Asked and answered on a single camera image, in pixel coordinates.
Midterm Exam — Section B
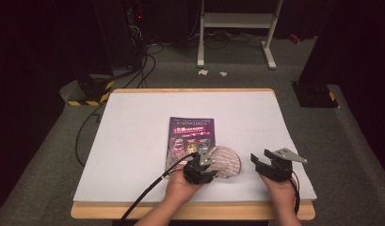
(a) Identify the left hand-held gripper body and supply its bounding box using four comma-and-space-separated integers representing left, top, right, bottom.
183, 150, 218, 186

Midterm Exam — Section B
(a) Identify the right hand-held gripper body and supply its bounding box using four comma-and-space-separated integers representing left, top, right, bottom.
255, 147, 308, 183

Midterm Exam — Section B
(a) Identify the pink striped cloth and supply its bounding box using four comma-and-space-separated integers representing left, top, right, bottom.
208, 145, 243, 180

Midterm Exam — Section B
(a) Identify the red illustrated magazine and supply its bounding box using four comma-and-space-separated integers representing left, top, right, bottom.
165, 116, 217, 172

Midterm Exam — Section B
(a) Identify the person's right hand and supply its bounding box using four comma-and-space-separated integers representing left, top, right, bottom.
259, 170, 299, 208

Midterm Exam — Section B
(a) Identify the person's left hand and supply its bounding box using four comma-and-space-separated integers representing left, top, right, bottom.
164, 170, 203, 206

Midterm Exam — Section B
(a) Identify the wooden table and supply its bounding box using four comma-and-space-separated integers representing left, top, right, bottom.
70, 88, 316, 221

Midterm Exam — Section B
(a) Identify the black stand base yellow corner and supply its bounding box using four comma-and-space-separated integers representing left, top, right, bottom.
290, 80, 341, 109

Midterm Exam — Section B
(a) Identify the black yellow striped stand base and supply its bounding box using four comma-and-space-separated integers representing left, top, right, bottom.
67, 73, 115, 107

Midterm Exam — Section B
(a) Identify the white metal stand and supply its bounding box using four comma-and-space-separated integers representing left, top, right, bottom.
197, 0, 284, 71

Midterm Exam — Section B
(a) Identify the black equipment rack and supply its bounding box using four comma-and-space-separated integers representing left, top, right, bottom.
120, 0, 151, 69

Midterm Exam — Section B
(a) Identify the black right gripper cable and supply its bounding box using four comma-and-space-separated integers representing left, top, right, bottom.
288, 170, 301, 216

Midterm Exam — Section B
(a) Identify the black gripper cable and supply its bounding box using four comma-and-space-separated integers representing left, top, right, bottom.
120, 153, 198, 222
288, 170, 301, 216

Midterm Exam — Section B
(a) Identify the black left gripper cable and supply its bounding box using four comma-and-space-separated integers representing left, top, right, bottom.
120, 153, 198, 222

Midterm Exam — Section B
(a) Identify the black cable bundle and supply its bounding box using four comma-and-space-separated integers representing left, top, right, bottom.
111, 37, 166, 90

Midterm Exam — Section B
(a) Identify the black floor cable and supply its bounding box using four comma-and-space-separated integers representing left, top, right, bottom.
74, 103, 104, 168

